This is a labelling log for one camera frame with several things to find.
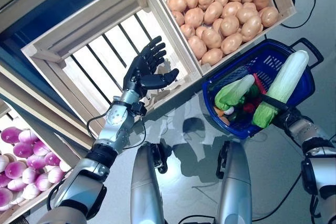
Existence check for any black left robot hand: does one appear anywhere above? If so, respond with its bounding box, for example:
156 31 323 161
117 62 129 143
122 36 180 98

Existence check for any green white napa cabbage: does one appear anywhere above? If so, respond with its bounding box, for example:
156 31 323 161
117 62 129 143
251 50 310 129
214 74 256 111

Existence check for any blue plastic shopping basket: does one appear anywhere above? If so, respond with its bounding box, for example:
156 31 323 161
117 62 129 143
202 37 324 140

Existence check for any wooden display shelf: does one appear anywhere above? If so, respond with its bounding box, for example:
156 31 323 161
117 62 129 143
0 0 148 154

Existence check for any silver left robot leg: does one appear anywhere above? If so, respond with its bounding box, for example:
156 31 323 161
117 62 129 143
130 141 169 224

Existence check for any silver robot leg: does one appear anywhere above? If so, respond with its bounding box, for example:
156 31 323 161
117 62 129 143
215 140 254 224
130 141 169 224

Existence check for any silver right robot leg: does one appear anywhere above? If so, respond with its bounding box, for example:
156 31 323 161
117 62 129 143
215 140 254 224

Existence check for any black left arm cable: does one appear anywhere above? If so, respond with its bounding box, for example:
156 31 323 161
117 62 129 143
86 113 147 151

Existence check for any black floor cable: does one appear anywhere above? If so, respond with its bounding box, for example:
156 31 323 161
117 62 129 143
279 0 316 29

